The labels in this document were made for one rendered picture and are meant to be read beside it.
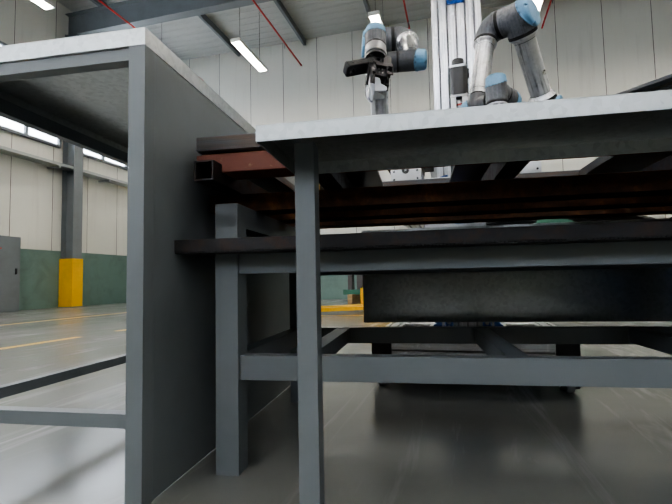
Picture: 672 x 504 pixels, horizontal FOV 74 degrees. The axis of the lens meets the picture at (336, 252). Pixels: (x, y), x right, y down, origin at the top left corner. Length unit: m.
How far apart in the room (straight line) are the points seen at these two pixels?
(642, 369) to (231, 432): 0.95
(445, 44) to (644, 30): 10.97
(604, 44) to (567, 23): 0.99
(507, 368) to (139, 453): 0.82
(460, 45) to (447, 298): 1.37
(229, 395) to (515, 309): 1.15
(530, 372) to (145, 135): 1.01
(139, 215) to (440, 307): 1.21
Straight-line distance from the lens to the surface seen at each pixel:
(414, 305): 1.85
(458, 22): 2.68
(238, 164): 1.19
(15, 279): 11.08
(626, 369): 1.18
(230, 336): 1.17
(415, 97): 12.39
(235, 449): 1.23
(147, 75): 1.17
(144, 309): 1.06
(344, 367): 1.11
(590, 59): 12.90
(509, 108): 0.80
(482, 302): 1.86
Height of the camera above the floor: 0.47
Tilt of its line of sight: 4 degrees up
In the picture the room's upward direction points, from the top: 1 degrees counter-clockwise
